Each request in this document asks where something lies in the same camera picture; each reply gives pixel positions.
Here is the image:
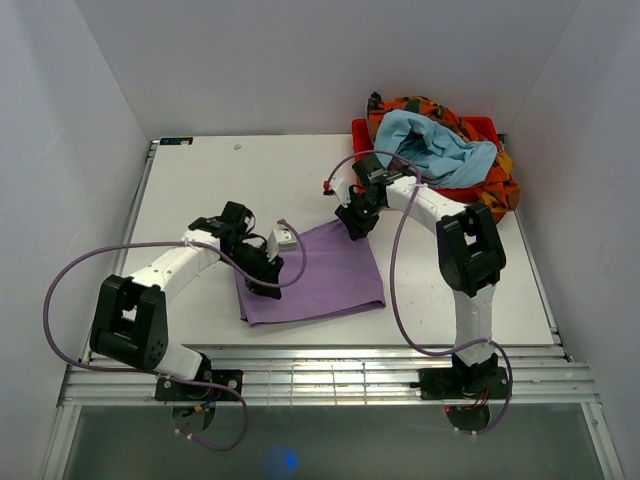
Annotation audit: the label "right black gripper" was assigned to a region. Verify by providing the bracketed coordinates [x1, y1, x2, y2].
[334, 192, 384, 242]

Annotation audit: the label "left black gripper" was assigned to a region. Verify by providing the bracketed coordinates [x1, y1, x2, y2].
[220, 240, 282, 300]

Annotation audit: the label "purple trousers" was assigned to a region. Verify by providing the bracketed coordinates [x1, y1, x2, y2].
[236, 220, 386, 327]

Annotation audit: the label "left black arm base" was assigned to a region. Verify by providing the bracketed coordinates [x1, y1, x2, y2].
[154, 369, 244, 403]

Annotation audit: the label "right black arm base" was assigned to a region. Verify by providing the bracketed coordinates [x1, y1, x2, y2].
[409, 368, 511, 400]

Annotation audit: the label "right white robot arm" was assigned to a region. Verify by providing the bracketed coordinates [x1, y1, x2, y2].
[323, 150, 510, 401]

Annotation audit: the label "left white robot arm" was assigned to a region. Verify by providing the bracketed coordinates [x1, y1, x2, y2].
[90, 201, 297, 400]

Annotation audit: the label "light blue trousers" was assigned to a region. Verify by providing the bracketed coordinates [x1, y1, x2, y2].
[374, 110, 497, 189]

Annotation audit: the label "orange camouflage trousers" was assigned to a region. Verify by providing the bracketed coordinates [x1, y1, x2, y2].
[365, 92, 521, 220]

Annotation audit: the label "red plastic bin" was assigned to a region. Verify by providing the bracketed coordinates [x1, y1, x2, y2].
[351, 116, 502, 203]

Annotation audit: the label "black label sticker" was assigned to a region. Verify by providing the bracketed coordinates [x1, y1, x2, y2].
[159, 137, 193, 146]

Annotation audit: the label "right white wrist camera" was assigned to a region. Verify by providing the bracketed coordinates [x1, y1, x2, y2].
[323, 177, 350, 207]

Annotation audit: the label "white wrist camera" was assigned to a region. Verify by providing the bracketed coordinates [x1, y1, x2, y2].
[323, 177, 350, 207]
[267, 227, 298, 261]

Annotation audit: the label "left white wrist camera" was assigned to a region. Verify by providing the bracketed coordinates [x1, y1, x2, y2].
[267, 227, 298, 261]

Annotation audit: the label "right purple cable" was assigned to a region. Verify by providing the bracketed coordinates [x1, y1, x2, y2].
[323, 149, 514, 437]

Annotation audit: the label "purple cable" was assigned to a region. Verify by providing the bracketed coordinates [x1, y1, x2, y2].
[323, 149, 514, 437]
[42, 217, 309, 452]

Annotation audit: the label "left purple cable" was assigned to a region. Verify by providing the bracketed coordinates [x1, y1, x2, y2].
[42, 217, 309, 452]

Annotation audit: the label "aluminium rail frame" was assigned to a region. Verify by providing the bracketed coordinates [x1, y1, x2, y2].
[42, 139, 626, 480]

